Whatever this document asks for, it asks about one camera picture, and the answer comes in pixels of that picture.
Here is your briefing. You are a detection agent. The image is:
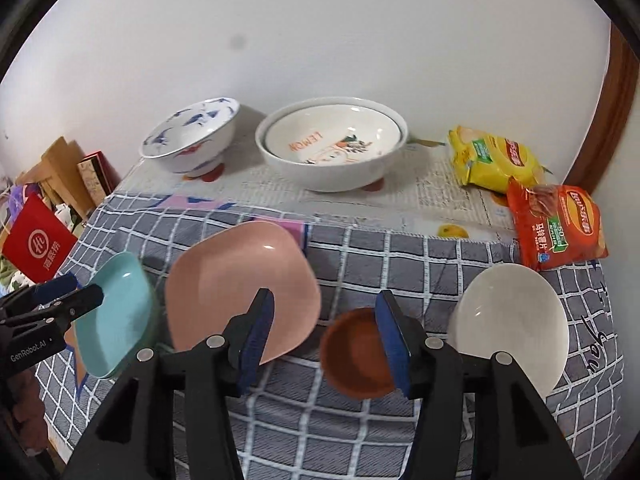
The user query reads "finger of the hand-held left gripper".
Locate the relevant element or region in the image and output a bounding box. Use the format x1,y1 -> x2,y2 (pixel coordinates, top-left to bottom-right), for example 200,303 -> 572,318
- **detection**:
30,285 -> 104,330
0,274 -> 79,311

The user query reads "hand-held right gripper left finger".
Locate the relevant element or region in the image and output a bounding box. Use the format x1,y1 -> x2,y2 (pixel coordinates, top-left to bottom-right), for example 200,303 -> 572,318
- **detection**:
62,287 -> 276,480

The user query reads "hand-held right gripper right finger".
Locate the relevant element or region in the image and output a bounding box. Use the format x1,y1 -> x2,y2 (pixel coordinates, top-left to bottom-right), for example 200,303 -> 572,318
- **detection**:
375,290 -> 583,480

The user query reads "teal square plate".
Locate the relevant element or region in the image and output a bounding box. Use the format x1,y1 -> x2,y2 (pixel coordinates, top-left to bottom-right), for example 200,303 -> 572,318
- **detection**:
74,251 -> 161,380

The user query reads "brown small bowl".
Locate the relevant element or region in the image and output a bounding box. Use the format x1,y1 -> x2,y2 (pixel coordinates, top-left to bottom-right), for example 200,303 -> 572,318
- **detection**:
319,307 -> 401,401

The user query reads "pink square plate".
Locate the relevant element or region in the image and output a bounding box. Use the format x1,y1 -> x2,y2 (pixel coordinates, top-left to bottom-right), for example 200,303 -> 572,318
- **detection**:
164,221 -> 322,367

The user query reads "plain white bowl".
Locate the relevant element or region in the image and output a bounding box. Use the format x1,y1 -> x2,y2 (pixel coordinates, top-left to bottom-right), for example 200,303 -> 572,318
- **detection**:
446,262 -> 571,398

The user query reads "red paper bag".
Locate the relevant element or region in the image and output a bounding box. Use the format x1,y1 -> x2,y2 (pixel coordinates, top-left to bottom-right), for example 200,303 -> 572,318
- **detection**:
1,192 -> 79,283

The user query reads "grey grid patterned cloth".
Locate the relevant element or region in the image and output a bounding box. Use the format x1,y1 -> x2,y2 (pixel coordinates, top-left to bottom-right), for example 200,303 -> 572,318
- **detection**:
30,192 -> 626,480

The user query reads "doodle cover notebook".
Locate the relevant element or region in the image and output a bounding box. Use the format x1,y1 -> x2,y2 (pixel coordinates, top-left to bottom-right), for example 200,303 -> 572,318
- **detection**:
77,157 -> 108,207

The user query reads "red book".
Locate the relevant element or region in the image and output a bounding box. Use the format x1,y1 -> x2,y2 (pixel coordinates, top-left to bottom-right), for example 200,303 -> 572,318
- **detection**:
87,151 -> 121,201

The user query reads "brown cardboard piece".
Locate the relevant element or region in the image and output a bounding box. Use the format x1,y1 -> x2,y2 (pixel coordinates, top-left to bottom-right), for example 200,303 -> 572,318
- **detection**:
15,136 -> 96,211

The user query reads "newspaper print tablecloth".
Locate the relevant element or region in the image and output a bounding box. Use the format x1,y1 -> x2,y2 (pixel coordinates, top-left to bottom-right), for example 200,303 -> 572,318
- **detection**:
112,110 -> 566,246

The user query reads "large white bowl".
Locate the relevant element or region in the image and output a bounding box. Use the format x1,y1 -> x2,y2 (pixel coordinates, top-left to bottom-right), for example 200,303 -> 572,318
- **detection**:
255,99 -> 408,192

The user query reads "blue crane print bowl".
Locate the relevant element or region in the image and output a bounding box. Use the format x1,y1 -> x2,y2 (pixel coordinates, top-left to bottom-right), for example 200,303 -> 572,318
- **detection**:
138,97 -> 241,178

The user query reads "orange chips packet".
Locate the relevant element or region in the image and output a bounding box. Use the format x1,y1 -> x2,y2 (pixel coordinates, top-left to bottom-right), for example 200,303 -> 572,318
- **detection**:
506,177 -> 609,272

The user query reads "white bowl with orange print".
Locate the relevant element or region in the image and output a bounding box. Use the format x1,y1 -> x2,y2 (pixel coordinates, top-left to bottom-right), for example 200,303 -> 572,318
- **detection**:
263,105 -> 403,166

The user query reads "yellow chips packet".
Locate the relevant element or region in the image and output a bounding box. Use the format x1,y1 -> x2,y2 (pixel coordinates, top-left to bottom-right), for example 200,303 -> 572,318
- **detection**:
446,126 -> 546,195

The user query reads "wooden door frame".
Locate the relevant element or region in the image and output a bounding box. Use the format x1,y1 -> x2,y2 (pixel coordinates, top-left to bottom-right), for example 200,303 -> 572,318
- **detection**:
565,22 -> 640,196

